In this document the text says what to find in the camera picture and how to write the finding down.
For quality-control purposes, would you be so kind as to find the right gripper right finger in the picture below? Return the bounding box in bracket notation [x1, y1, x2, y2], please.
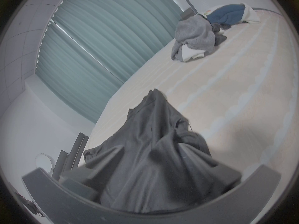
[179, 146, 242, 189]

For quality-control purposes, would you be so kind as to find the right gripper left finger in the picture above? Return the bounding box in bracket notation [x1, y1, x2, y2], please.
[59, 146, 124, 202]

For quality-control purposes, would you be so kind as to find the black garment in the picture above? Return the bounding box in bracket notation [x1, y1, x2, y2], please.
[83, 89, 242, 214]

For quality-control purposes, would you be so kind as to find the bed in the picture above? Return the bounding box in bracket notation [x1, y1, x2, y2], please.
[85, 0, 299, 186]

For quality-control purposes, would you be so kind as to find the blue-green curtain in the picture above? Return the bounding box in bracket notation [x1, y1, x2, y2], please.
[52, 0, 185, 84]
[35, 23, 125, 125]

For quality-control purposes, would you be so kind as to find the small white garment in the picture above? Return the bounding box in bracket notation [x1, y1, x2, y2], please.
[182, 44, 205, 62]

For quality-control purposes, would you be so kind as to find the dark grey garment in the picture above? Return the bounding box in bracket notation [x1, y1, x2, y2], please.
[211, 23, 227, 47]

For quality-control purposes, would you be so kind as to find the grey knit garment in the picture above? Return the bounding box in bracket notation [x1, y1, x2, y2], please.
[171, 15, 216, 61]

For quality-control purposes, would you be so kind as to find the dark blue garment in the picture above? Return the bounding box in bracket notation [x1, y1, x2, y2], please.
[207, 4, 246, 25]

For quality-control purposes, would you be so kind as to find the grey bedside table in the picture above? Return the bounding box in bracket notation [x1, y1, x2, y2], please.
[179, 8, 196, 21]

